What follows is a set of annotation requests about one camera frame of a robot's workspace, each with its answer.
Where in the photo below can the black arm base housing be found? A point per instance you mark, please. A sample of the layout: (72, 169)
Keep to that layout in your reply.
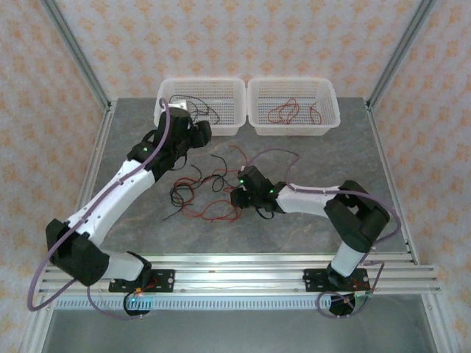
(346, 307)
(138, 309)

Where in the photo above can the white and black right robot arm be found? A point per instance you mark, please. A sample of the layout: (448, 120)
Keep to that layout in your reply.
(305, 198)

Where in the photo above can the white perforated plastic basket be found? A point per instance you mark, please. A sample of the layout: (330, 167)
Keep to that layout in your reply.
(221, 92)
(292, 128)

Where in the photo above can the grey metal lower shelf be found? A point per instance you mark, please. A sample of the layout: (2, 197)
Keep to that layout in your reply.
(239, 331)

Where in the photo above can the aluminium mounting rail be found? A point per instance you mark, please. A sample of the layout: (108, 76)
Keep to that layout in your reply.
(239, 274)

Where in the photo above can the aluminium table side rail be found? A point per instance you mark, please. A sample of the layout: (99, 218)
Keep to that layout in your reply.
(382, 147)
(97, 154)

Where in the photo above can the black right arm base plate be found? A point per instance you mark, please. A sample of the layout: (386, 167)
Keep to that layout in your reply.
(312, 279)

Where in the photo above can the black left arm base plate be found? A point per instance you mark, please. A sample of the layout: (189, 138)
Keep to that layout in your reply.
(165, 281)

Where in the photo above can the aluminium frame post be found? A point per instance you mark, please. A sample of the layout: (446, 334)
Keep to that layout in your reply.
(75, 48)
(402, 48)

